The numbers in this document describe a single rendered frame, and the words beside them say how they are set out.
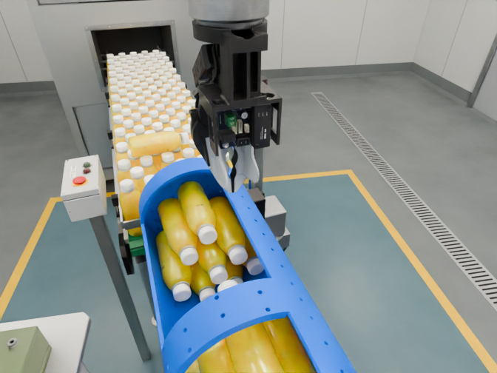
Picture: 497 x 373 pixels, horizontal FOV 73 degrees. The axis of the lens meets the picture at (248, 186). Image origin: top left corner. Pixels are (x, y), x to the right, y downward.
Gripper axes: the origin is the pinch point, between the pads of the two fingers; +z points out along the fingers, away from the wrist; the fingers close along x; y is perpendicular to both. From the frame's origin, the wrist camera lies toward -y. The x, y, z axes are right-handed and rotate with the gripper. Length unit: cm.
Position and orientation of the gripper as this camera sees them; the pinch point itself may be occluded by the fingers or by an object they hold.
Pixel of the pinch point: (230, 180)
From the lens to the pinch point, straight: 45.2
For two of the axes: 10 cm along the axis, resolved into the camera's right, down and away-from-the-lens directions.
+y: 3.4, 5.6, -7.6
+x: 9.4, -2.1, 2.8
